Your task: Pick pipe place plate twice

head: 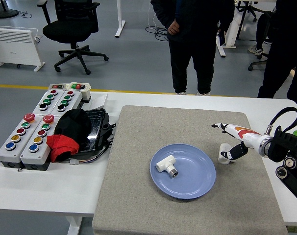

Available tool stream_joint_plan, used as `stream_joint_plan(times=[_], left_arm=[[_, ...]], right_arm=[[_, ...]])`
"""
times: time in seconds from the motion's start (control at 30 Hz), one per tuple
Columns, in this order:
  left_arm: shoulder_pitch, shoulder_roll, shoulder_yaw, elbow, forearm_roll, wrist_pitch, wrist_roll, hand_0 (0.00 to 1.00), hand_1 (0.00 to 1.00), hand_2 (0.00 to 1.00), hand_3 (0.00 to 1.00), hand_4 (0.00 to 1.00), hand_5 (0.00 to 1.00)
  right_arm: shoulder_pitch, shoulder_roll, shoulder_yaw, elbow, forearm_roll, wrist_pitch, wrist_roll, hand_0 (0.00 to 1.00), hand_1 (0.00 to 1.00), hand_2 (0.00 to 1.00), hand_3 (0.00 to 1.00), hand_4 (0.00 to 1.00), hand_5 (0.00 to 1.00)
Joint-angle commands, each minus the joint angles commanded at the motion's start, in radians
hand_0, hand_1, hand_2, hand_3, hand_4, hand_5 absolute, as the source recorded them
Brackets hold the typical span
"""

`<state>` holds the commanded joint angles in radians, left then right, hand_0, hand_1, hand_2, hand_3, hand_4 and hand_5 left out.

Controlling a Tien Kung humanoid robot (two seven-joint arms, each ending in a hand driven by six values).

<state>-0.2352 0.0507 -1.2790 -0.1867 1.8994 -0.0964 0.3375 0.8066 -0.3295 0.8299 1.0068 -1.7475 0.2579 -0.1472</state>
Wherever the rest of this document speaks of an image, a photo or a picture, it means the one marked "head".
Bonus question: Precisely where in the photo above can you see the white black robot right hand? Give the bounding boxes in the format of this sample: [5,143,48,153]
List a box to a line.
[211,122,265,160]

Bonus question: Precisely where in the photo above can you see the large white tee pipe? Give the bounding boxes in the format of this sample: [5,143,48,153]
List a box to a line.
[217,143,237,165]

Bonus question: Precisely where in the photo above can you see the white tee pipe metal thread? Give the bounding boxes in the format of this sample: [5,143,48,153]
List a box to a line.
[155,154,178,177]

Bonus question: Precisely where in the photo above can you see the blue plate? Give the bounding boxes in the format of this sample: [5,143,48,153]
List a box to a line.
[149,143,217,200]

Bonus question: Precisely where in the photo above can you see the black chair base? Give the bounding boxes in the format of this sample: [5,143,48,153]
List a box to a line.
[248,52,269,72]
[236,1,258,22]

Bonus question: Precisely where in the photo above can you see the seated person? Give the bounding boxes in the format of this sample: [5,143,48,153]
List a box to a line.
[247,11,274,56]

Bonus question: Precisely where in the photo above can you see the grey-brown mat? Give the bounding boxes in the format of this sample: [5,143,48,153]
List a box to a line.
[92,105,289,235]

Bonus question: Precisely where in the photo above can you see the person's hand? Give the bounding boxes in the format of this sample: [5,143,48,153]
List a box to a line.
[167,20,181,35]

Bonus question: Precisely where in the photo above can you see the black tray device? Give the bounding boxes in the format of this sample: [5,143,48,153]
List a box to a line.
[74,108,117,157]

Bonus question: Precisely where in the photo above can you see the white paper sheet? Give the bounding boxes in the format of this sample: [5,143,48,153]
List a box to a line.
[89,94,109,110]

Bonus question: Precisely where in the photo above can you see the white desk leg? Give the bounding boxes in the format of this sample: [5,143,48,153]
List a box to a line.
[115,0,126,38]

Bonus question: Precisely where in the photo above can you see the black cloth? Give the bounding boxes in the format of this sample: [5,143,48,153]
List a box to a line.
[54,109,92,152]

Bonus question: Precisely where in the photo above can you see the four-button control box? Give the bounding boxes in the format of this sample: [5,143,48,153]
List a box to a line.
[32,89,63,116]
[50,90,83,117]

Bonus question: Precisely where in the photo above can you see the red cloth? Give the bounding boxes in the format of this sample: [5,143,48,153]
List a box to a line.
[46,134,80,163]

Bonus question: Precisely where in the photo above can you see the white table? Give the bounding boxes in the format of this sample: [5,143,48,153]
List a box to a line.
[0,91,297,235]

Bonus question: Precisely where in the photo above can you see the black office chair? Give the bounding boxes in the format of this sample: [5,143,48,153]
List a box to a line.
[36,0,109,75]

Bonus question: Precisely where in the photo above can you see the five-button control box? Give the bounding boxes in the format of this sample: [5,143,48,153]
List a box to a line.
[0,113,38,169]
[20,114,57,171]

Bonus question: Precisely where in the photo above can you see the white panel heater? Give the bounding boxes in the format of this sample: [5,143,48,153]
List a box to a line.
[0,25,46,72]

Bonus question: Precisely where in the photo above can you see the black round stand base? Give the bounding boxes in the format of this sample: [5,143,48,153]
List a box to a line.
[0,0,19,19]

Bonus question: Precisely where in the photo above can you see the white desk frame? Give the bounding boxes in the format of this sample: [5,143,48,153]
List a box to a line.
[216,0,245,58]

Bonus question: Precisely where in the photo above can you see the black floor cables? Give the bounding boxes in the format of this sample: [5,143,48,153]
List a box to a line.
[145,25,169,42]

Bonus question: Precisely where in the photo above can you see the coloured wires with connector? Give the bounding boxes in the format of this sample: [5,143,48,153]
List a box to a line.
[70,146,110,166]

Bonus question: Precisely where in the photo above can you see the white switch box green red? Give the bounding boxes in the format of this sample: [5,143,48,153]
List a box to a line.
[65,82,92,102]

